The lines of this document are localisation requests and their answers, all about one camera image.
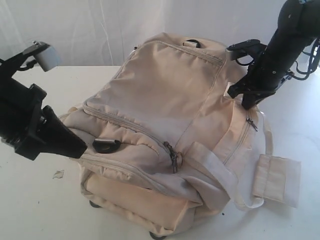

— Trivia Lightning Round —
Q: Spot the small debris scrap on table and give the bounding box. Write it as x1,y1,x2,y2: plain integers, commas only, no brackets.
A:
52,170,65,179

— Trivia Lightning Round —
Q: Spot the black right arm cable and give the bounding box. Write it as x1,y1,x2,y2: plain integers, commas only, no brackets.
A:
287,37,320,81

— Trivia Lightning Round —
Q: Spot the beige duffel bag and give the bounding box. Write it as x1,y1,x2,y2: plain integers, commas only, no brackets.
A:
60,33,301,240

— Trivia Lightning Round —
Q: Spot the white backdrop curtain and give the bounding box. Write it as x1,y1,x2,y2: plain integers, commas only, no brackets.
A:
0,0,284,66

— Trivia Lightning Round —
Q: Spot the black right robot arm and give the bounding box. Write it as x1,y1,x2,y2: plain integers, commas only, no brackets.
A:
226,0,320,110

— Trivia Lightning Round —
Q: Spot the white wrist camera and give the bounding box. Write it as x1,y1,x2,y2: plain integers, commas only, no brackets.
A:
225,48,237,61
22,41,61,72

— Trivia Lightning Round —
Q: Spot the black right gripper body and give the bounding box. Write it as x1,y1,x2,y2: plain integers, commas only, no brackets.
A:
227,39,288,99

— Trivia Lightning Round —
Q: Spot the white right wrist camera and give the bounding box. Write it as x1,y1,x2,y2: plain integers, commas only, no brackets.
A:
225,48,237,61

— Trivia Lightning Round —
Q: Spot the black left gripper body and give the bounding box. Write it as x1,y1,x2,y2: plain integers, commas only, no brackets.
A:
0,59,47,160

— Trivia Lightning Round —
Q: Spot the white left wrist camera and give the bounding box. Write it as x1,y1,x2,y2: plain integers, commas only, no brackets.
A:
22,41,61,72

